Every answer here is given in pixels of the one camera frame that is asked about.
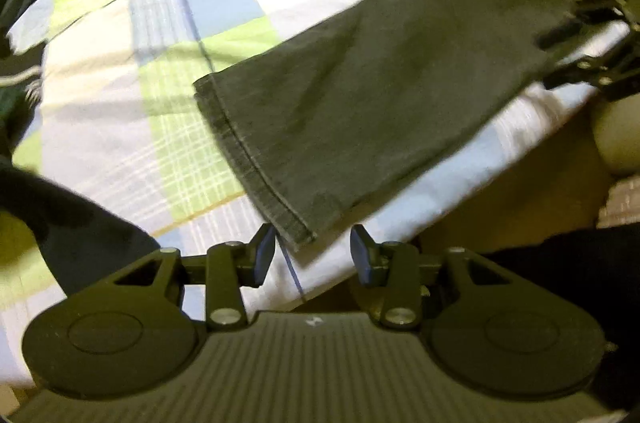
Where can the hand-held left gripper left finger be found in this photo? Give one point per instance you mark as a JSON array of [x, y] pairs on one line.
[[264, 253]]

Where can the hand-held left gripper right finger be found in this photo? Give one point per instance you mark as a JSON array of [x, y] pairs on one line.
[[360, 253]]

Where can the grey pants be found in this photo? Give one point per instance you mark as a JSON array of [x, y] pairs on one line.
[[375, 93]]

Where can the pale round object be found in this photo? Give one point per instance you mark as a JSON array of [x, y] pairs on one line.
[[617, 138]]

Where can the checked bed sheet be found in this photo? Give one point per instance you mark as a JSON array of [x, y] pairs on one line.
[[150, 128]]

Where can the dark navy garment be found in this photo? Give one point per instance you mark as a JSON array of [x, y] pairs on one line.
[[75, 228]]

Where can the person's leg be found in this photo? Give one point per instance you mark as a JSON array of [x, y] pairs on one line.
[[550, 273]]

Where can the black white striped garment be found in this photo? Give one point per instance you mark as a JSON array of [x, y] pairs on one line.
[[20, 103]]

